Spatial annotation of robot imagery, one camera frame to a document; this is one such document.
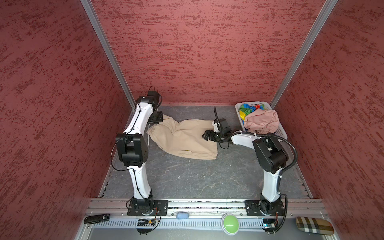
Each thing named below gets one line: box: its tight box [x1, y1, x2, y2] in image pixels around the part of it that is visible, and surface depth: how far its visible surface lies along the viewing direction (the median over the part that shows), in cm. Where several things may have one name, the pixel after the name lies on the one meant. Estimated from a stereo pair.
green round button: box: [221, 213, 240, 236], surface depth 71 cm
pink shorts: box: [244, 108, 280, 134], surface depth 100 cm
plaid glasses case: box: [296, 216, 335, 236], surface depth 69 cm
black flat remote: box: [84, 213, 110, 225], surface depth 70 cm
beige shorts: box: [146, 114, 218, 160], surface depth 97 cm
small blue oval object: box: [176, 211, 190, 220], surface depth 73 cm
